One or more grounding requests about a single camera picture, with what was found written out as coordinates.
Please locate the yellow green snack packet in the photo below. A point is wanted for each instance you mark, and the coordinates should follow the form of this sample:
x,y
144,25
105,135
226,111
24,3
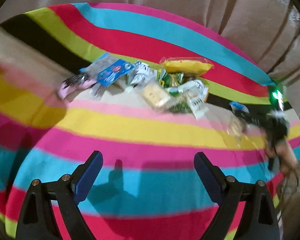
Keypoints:
x,y
173,80

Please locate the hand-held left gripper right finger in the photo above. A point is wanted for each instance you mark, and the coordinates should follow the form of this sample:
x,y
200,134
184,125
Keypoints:
x,y
208,177

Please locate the clear grey snack packet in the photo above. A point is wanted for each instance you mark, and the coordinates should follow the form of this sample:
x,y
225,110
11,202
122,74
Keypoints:
x,y
101,63

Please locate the pink snack packet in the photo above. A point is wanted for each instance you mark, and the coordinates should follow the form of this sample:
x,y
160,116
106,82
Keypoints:
x,y
76,85

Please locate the clear blue-label cracker packet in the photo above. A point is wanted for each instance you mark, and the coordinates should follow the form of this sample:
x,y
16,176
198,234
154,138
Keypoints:
x,y
236,127

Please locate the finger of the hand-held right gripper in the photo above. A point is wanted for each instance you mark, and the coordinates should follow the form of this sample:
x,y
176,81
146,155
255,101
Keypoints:
x,y
252,119

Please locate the person's right forearm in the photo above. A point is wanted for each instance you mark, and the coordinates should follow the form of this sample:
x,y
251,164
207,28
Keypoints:
x,y
296,192

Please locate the blue snack packet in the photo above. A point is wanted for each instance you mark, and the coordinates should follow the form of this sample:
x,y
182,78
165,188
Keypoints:
x,y
113,73

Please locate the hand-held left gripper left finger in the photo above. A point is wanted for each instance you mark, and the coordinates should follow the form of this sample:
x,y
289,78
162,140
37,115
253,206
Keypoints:
x,y
88,176

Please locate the white green snack packet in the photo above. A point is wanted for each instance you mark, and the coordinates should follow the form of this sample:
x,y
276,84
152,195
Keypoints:
x,y
141,76
193,93

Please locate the person's right hand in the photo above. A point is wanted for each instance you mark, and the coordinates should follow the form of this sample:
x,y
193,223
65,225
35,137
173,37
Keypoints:
x,y
286,155

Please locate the striped colourful blanket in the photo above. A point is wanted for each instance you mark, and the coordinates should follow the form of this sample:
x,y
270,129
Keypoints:
x,y
145,135

